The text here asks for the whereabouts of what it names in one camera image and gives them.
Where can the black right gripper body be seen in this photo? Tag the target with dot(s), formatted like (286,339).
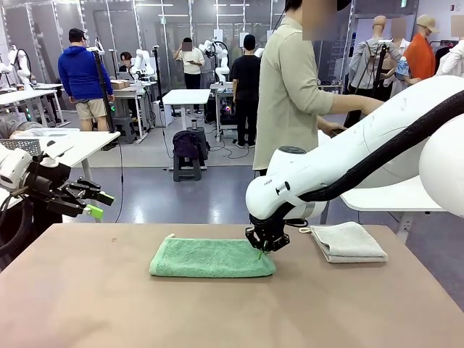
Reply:
(270,237)

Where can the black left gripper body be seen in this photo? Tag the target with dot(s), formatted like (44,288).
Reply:
(50,183)

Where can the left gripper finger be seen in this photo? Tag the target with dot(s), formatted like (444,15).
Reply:
(96,192)
(78,209)

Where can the green terry towel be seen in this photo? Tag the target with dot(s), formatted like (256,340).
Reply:
(214,257)

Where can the white terry towel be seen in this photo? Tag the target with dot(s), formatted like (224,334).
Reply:
(349,243)

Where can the person's left forearm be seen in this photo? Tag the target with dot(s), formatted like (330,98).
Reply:
(326,124)

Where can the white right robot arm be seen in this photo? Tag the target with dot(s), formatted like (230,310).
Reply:
(290,174)

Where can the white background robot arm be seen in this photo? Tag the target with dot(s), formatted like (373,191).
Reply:
(221,70)
(141,61)
(23,69)

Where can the person's right forearm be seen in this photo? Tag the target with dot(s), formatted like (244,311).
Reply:
(348,105)

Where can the grey sleeved forearm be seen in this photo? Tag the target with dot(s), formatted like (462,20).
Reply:
(14,127)

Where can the empty grey perforated basket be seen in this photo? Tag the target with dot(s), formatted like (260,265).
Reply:
(21,145)

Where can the white table with tray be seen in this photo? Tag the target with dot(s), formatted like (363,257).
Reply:
(90,145)

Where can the clear plastic tray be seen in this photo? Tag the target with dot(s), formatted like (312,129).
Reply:
(50,132)

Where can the grey plastic stool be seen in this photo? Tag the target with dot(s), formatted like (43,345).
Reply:
(125,128)

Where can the long white table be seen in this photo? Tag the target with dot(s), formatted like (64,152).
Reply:
(21,95)

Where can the grey step stool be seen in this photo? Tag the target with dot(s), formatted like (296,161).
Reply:
(186,162)

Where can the black tripod with white head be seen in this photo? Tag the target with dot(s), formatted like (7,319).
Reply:
(103,90)

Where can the metal workbench with box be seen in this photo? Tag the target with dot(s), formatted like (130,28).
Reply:
(125,93)

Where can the stool with dark bag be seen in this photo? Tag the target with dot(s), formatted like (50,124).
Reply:
(186,143)

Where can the cardboard box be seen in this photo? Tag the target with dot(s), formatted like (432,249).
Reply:
(119,84)

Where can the man in blue hoodie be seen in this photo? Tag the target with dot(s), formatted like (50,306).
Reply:
(79,76)

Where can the white table beside mannequins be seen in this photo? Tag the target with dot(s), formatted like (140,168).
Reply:
(380,199)

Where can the small white desk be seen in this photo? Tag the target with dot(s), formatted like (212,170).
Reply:
(186,96)

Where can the computer with coloured lights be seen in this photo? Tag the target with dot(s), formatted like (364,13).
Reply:
(226,110)

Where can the black slim pole stand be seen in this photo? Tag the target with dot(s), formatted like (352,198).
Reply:
(158,72)

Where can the seated dark haired person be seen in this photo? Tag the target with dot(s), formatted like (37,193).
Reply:
(127,59)

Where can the person in beige shirt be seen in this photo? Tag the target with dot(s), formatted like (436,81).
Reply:
(286,90)

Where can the metal workbench with robot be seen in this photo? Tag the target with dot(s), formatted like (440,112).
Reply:
(221,87)

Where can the person in white tee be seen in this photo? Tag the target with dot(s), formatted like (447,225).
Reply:
(191,61)

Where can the wooden shoe rack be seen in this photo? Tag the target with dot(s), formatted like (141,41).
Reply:
(331,87)

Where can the person in black shirt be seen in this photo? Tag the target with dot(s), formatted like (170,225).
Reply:
(246,72)

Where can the black tripod by mannequins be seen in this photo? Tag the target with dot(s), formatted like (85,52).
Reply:
(379,72)

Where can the white panel on stand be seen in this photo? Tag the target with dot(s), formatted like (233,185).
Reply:
(242,38)
(218,35)

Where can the mannequin in grey shirt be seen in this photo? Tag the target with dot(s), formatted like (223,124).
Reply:
(364,61)

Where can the mannequin in floral dress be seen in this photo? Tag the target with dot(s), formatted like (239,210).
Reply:
(402,69)

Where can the mannequin in orange jacket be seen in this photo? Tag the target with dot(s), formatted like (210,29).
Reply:
(420,58)

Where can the mannequin in white shirt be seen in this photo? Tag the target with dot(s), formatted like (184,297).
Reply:
(451,61)

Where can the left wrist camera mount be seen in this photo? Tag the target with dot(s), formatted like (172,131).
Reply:
(54,150)

